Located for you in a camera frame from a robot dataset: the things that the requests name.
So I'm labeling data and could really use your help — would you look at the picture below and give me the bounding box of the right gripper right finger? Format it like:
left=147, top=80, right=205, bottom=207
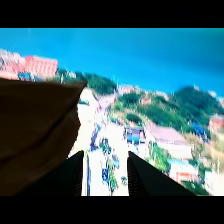
left=126, top=150, right=198, bottom=197

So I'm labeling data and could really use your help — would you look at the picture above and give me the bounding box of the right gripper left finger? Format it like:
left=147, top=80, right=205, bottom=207
left=19, top=149, right=85, bottom=197

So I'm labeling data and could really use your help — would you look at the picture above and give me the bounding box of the brown T-shirt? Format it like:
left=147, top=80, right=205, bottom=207
left=0, top=77, right=89, bottom=197

